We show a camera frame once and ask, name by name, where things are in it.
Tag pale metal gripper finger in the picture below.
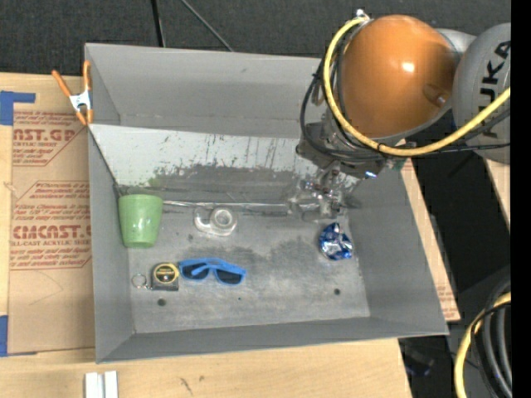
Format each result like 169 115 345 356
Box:
289 180 324 220
322 185 346 220

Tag blue crumpled foil packet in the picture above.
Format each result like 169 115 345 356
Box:
318 221 354 261

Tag grey metal bin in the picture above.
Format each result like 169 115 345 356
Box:
84 42 451 364

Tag blue sunglasses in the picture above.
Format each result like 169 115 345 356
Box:
178 257 247 285

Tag yellow and black tape measure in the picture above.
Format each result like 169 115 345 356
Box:
131 262 181 292

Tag green plastic cup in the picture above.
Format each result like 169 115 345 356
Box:
117 193 164 249

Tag brown cardboard board red print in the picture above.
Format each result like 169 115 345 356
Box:
0 71 461 358

